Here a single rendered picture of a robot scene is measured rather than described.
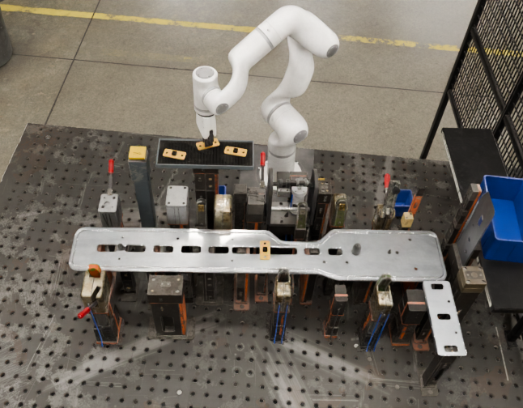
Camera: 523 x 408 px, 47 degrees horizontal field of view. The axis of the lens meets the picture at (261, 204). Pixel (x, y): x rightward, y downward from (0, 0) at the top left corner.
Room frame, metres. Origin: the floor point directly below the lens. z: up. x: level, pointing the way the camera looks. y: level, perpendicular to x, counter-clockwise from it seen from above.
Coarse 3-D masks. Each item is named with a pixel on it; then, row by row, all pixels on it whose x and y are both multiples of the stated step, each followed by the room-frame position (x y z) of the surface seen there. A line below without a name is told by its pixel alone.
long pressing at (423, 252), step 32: (96, 256) 1.17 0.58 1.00; (128, 256) 1.18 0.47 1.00; (160, 256) 1.19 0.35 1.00; (192, 256) 1.20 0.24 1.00; (224, 256) 1.21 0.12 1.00; (256, 256) 1.22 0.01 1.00; (288, 256) 1.24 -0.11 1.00; (320, 256) 1.25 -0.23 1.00; (352, 256) 1.26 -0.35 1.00; (384, 256) 1.27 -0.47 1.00; (416, 256) 1.28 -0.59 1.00
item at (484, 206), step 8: (488, 192) 1.32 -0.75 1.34; (480, 200) 1.34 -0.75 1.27; (488, 200) 1.30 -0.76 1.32; (480, 208) 1.32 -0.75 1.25; (488, 208) 1.28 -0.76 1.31; (472, 216) 1.34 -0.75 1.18; (480, 216) 1.30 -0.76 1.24; (488, 216) 1.26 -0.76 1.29; (472, 224) 1.32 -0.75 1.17; (480, 224) 1.28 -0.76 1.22; (488, 224) 1.24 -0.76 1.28; (464, 232) 1.34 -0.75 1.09; (472, 232) 1.29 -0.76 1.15; (480, 232) 1.25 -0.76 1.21; (464, 240) 1.31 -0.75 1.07; (472, 240) 1.27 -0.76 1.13; (464, 248) 1.29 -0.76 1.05; (472, 248) 1.25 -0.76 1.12; (464, 256) 1.27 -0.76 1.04; (464, 264) 1.24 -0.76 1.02
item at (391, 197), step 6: (390, 180) 1.46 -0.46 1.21; (390, 186) 1.43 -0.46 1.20; (396, 186) 1.43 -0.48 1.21; (390, 192) 1.43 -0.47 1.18; (396, 192) 1.41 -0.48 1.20; (390, 198) 1.44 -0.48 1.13; (396, 198) 1.43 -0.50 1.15; (384, 204) 1.44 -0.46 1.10; (390, 204) 1.43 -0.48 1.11; (384, 210) 1.42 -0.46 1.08; (390, 210) 1.43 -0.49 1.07; (384, 216) 1.41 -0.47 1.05; (390, 216) 1.41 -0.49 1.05
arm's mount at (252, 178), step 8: (256, 152) 1.92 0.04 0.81; (296, 152) 1.94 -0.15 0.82; (304, 152) 1.94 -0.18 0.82; (312, 152) 1.94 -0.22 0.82; (256, 160) 1.88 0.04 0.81; (296, 160) 1.88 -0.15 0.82; (304, 160) 1.89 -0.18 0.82; (312, 160) 1.89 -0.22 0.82; (256, 168) 1.83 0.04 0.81; (304, 168) 1.84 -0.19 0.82; (312, 168) 1.84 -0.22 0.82; (240, 176) 1.78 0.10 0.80; (248, 176) 1.78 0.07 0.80; (256, 176) 1.78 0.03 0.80; (248, 184) 1.74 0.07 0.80; (256, 184) 1.74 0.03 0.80; (264, 192) 1.70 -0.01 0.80; (272, 200) 1.65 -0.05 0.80; (280, 200) 1.66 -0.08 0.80; (264, 208) 1.64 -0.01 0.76
